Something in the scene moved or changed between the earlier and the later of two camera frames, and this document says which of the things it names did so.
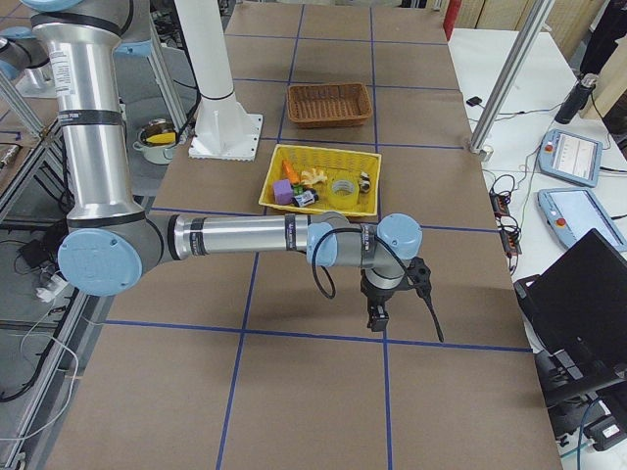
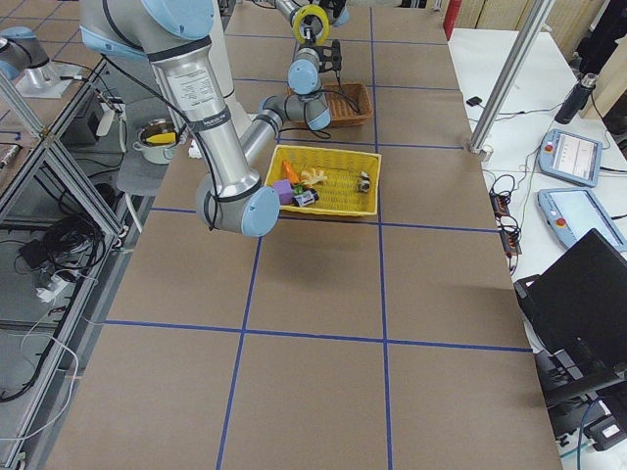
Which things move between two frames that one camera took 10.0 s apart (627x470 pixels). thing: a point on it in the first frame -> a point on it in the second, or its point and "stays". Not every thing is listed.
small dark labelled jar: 307,198 stays
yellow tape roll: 344,202 -> 312,10
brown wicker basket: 327,105 stays
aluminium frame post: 481,146 stays
